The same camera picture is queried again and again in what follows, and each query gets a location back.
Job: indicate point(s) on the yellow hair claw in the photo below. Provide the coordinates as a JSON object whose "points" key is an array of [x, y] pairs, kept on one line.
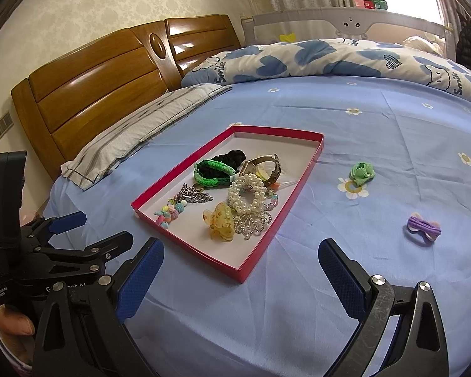
{"points": [[219, 222]]}

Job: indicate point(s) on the brown studded wristwatch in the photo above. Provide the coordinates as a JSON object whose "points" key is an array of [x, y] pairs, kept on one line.
{"points": [[269, 161]]}

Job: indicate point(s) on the green fabric scrunchie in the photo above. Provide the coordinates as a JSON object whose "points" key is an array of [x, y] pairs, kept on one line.
{"points": [[362, 173]]}

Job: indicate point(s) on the person's left hand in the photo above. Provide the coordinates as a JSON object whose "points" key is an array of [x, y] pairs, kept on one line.
{"points": [[15, 322]]}

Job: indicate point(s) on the grey bed rail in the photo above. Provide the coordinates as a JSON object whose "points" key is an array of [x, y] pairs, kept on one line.
{"points": [[318, 21]]}

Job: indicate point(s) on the yellow bow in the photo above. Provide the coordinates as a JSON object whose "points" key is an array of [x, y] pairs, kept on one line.
{"points": [[287, 37]]}

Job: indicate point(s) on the rhinestone butterfly brooch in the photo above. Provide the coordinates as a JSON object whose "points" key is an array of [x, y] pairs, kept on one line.
{"points": [[253, 222]]}

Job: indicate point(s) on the red shallow box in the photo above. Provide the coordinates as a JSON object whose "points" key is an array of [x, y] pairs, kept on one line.
{"points": [[290, 153]]}

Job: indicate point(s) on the beige cloth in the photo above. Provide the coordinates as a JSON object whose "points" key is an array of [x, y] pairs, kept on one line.
{"points": [[420, 44]]}

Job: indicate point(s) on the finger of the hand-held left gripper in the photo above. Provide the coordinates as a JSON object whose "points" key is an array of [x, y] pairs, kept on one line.
{"points": [[68, 220], [102, 249]]}

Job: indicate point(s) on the black scrunchie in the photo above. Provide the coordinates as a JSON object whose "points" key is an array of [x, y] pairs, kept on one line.
{"points": [[233, 157]]}

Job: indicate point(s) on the blue heart printed quilt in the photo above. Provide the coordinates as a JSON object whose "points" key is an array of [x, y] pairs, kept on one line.
{"points": [[298, 59]]}

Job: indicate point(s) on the striped white pillow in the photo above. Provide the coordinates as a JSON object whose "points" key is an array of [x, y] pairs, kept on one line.
{"points": [[141, 125]]}

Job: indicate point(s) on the wooden headboard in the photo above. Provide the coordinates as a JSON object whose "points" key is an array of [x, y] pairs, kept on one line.
{"points": [[94, 78]]}

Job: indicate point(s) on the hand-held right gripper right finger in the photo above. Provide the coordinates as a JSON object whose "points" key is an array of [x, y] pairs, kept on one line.
{"points": [[341, 279]]}

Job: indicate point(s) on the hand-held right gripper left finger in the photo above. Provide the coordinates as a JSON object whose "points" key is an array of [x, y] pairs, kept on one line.
{"points": [[137, 279]]}

